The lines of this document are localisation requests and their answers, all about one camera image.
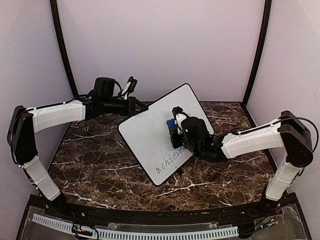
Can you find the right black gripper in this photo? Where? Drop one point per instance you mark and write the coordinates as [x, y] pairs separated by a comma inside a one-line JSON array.
[[175, 143]]

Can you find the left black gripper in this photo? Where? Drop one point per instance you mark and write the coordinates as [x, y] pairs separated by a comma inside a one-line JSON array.
[[132, 106]]

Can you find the blue whiteboard eraser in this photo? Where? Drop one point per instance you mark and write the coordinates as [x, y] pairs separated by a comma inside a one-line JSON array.
[[171, 124]]

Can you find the white whiteboard with black frame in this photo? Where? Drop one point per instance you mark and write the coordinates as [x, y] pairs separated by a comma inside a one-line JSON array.
[[147, 134]]

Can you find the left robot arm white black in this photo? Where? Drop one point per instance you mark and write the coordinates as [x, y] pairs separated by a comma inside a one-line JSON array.
[[27, 122]]

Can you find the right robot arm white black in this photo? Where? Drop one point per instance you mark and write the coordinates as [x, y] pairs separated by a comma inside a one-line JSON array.
[[288, 132]]

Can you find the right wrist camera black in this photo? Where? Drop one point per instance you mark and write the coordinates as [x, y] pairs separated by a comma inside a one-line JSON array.
[[196, 134]]

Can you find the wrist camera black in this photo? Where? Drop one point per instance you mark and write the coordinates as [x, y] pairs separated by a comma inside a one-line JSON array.
[[196, 134], [104, 86]]

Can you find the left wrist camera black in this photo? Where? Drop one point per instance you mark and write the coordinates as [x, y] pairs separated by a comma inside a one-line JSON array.
[[104, 86]]

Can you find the white slotted cable duct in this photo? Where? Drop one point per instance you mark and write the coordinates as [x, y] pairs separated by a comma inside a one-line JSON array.
[[121, 231]]

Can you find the left black frame post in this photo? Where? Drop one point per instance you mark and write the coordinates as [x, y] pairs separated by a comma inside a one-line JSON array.
[[62, 46]]

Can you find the black frame post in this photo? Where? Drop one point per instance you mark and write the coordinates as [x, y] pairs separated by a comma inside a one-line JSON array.
[[258, 52], [62, 46]]

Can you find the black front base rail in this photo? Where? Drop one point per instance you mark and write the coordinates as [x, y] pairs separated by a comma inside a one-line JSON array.
[[245, 215]]

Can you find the right black frame post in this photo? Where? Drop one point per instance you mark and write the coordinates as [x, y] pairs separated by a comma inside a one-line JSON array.
[[258, 52]]

